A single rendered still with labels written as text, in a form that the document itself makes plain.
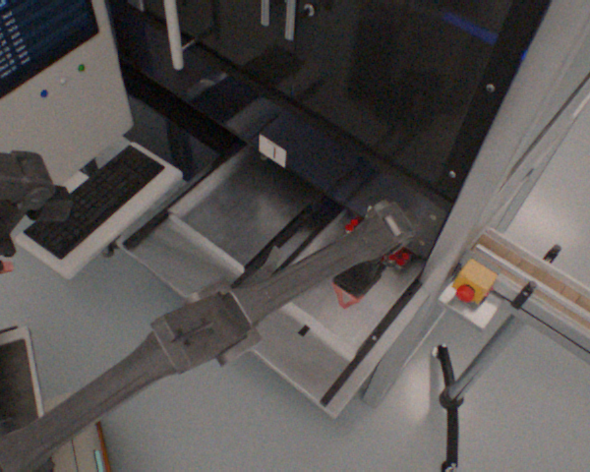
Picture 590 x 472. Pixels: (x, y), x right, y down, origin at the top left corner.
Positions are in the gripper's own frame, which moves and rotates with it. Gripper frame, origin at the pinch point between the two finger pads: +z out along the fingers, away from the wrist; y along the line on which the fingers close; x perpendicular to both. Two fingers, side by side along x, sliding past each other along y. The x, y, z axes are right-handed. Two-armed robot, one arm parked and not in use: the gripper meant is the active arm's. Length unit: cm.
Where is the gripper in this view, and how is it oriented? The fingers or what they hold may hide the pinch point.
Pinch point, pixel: (349, 298)
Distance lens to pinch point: 124.0
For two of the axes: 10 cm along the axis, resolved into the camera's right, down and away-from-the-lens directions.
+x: -7.8, -5.5, 3.0
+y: 6.0, -5.1, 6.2
